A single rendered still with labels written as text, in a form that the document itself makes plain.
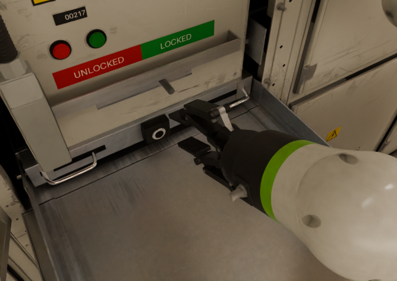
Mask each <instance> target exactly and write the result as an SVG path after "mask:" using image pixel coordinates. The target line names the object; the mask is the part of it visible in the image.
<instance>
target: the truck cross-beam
mask: <svg viewBox="0 0 397 281"><path fill-rule="evenodd" d="M243 80H245V86H244V89H245V90H246V91H247V92H248V94H250V88H251V84H252V75H251V74H250V73H249V72H248V71H247V70H246V69H244V68H243V67H242V76H241V77H238V78H236V79H234V80H231V81H228V82H227V83H224V84H221V85H219V86H216V87H214V88H212V89H209V90H206V91H205V92H202V93H199V94H197V95H195V96H192V97H189V98H188V99H185V100H182V101H180V102H177V103H175V104H172V105H170V106H167V107H165V108H163V109H160V110H157V111H156V112H153V113H150V114H148V115H146V116H143V117H140V118H138V119H136V120H133V121H131V122H128V123H126V124H124V125H121V126H118V127H116V128H114V129H111V130H109V131H107V132H104V133H101V134H99V135H97V136H94V137H92V138H89V139H86V140H84V141H82V142H79V143H77V144H75V145H72V146H69V147H68V149H69V152H70V154H71V158H72V160H71V162H70V163H67V164H65V165H63V166H60V167H58V168H56V169H54V172H55V174H56V175H57V177H60V176H62V175H64V174H66V173H69V172H71V171H74V170H75V169H78V168H80V167H83V166H85V165H87V164H90V163H92V162H93V158H92V154H91V151H94V152H95V154H96V157H97V160H98V159H101V158H104V157H106V156H108V155H110V154H112V153H115V152H117V151H119V150H122V149H124V148H127V147H129V146H131V145H133V144H136V143H138V142H140V141H142V140H143V136H142V129H141V123H144V122H147V121H149V120H151V119H154V118H156V117H158V116H161V115H164V114H165V115H166V116H167V118H169V116H168V114H170V113H172V112H174V111H177V110H179V109H182V108H184V104H186V103H189V102H192V101H193V100H196V99H200V100H204V101H206V102H210V103H214V104H218V105H220V106H222V105H224V104H226V103H227V104H228V103H230V102H232V101H235V100H236V92H237V83H238V82H240V81H243ZM169 121H170V128H173V127H174V126H177V125H180V124H181V123H178V122H176V121H174V120H172V119H170V118H169ZM19 157H20V159H21V162H22V165H23V167H24V170H25V172H26V173H27V175H28V177H29V179H30V180H31V182H32V183H33V185H34V186H35V187H37V186H39V185H41V184H43V183H46V180H45V179H44V177H43V175H42V173H41V171H40V169H39V167H38V165H39V163H38V161H37V160H35V158H34V156H33V154H32V152H31V150H30V149H27V150H24V151H22V152H19Z"/></svg>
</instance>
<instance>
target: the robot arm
mask: <svg viewBox="0 0 397 281"><path fill-rule="evenodd" d="M382 9H383V12H384V14H385V16H386V18H387V19H388V20H389V22H390V23H391V24H393V25H394V26H395V27H397V0H382ZM229 112H230V106H229V105H228V104H227V103H226V104H224V105H222V106H220V105H218V104H214V103H210V102H206V101H204V100H200V99H196V100H193V101H192V102H189V103H186V104H184V108H182V109H179V110H177V111H174V112H172V113H170V114H168V116H169V118H170V119H172V120H174V121H176V122H178V123H181V124H183V125H186V126H188V125H190V124H191V125H193V126H194V127H195V128H196V129H197V130H199V131H200V132H201V133H202V134H203V135H205V136H206V137H207V141H208V143H210V144H211V145H212V146H214V147H215V148H216V151H209V150H211V147H210V145H208V144H206V143H204V142H202V141H200V140H198V139H196V138H194V137H192V136H191V137H189V138H187V139H185V140H182V141H180V142H178V147H180V148H181V149H183V150H185V151H187V152H188V153H190V154H192V155H193V156H195V157H196V158H194V162H195V164H196V165H199V164H204V167H203V172H204V173H205V174H206V175H208V176H209V177H211V178H213V179H214V180H216V181H217V182H219V183H221V184H222V185H224V186H225V187H227V188H228V189H229V190H230V191H231V192H230V193H229V194H228V196H229V199H230V200H231V201H232V202H233V201H235V200H236V199H238V198H240V199H241V200H243V201H244V202H246V203H248V204H249V205H251V206H253V207H255V208H256V209H258V210H259V211H261V212H263V213H264V214H266V215H267V216H268V217H270V218H272V219H273V220H275V221H276V222H277V223H279V224H280V225H282V226H284V227H285V228H287V229H288V230H289V231H290V232H292V233H293V234H294V235H296V236H297V237H298V238H299V239H300V240H301V241H302V242H303V243H304V244H305V245H306V246H307V247H308V249H309V250H310V251H311V252H312V254H313V255H315V257H316V258H317V259H318V260H319V261H320V262H321V263H322V264H323V265H325V267H327V268H328V269H330V270H331V271H332V272H334V273H336V274H338V275H340V276H342V277H344V278H346V279H349V280H352V281H397V158H395V157H393V156H390V155H387V154H385V153H380V152H375V151H354V150H345V149H337V148H331V147H328V146H324V145H320V144H318V143H314V142H311V141H308V140H305V139H301V138H298V137H296V136H292V135H289V134H286V133H283V132H279V131H277V130H264V131H261V132H257V131H255V130H244V129H240V128H239V127H238V126H237V125H236V124H234V123H231V122H230V120H229V118H228V113H229ZM208 151H209V152H208Z"/></svg>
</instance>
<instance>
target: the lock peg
mask: <svg viewBox="0 0 397 281"><path fill-rule="evenodd" d="M157 82H158V83H160V84H161V85H162V87H163V88H165V90H166V91H167V93H168V94H173V93H174V91H175V90H174V88H173V87H172V86H171V85H170V84H169V82H168V81H167V80H166V79H162V80H160V81H157Z"/></svg>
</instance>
